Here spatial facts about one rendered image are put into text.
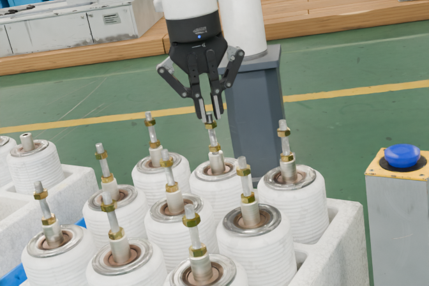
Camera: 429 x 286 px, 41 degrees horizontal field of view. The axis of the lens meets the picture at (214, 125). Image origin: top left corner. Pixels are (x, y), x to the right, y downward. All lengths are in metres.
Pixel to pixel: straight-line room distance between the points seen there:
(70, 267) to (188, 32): 0.34
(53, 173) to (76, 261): 0.40
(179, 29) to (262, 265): 0.33
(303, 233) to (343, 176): 0.55
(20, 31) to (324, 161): 2.05
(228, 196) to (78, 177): 0.40
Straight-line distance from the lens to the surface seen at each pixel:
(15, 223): 1.07
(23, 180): 1.15
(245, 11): 1.24
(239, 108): 1.29
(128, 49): 2.85
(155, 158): 0.93
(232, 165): 0.89
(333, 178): 1.35
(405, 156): 0.68
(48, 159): 1.14
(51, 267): 0.77
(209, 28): 0.78
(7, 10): 3.39
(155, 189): 0.92
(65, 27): 3.01
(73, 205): 1.16
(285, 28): 2.70
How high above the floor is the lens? 0.63
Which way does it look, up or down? 21 degrees down
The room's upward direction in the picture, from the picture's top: 10 degrees counter-clockwise
